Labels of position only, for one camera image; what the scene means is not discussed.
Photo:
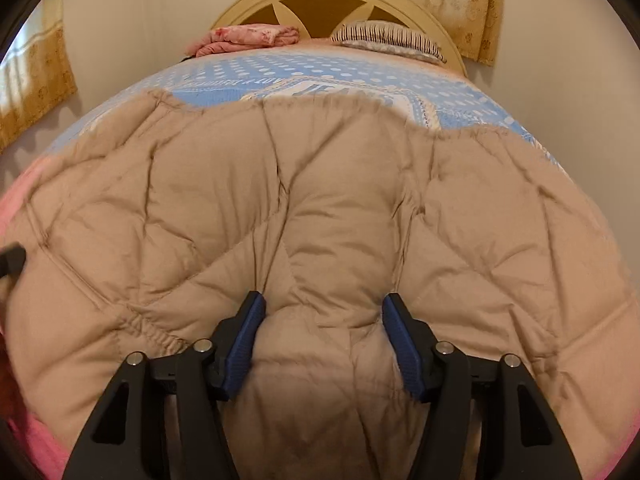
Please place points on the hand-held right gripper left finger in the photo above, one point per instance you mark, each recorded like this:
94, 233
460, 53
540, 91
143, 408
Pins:
245, 340

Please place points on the blue patterned bed sheet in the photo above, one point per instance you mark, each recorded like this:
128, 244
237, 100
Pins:
325, 67

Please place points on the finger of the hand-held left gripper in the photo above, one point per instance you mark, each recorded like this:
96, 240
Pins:
12, 259

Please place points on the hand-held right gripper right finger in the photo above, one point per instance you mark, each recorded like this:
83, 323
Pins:
402, 340

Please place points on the pink floral folded cloth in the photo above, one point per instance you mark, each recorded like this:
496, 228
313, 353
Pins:
250, 35

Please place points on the yellow floral curtain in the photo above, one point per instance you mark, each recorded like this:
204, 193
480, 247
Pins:
460, 5
40, 75

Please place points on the beige puffer jacket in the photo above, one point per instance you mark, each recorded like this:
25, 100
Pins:
325, 210

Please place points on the striped pillow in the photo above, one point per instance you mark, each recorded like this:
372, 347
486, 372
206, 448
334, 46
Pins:
385, 35

